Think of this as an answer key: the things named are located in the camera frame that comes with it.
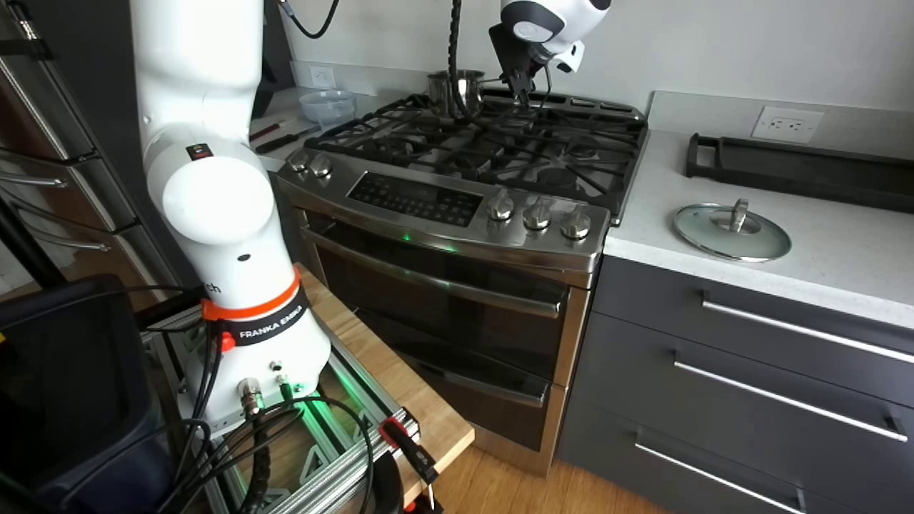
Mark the red and black clamp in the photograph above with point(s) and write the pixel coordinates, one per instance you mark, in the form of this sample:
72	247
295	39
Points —
407	442

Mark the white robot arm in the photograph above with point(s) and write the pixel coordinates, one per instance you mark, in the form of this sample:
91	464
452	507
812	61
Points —
218	200

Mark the stainless steel refrigerator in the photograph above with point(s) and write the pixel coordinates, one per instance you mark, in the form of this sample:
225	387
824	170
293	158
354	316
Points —
50	143

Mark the silver stove knob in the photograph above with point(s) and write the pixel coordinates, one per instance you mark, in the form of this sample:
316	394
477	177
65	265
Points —
298	160
575	224
320	165
500	207
537	215

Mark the black griddle pan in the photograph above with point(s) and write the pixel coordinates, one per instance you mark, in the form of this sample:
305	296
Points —
800	171

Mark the white wall socket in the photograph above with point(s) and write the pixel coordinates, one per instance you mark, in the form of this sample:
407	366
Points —
787	124
322	76

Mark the stainless steel stove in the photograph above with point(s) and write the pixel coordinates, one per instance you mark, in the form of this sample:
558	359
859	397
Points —
457	235

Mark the black plastic bin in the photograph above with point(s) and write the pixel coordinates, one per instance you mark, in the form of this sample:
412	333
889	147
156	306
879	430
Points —
71	400

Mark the glass pot lid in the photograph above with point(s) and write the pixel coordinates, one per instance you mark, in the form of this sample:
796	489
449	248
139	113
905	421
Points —
732	233

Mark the silver pot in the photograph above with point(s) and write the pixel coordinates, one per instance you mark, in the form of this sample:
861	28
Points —
457	89

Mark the black oven drawer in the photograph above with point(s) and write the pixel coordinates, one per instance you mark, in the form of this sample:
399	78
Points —
493	407

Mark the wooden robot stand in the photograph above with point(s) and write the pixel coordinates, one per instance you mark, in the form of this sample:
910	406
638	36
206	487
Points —
400	378

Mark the dark grey drawer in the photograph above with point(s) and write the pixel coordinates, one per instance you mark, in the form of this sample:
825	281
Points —
614	457
771	314
714	421

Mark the black oven door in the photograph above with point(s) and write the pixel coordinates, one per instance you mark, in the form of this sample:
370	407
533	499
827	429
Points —
443	300

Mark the black stove burner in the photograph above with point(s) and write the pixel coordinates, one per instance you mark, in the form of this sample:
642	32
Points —
583	150
390	148
471	163
558	178

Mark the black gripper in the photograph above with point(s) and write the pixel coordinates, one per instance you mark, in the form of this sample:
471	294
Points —
508	47

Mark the clear plastic bowl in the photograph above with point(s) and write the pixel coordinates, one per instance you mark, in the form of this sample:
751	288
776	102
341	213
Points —
327	107

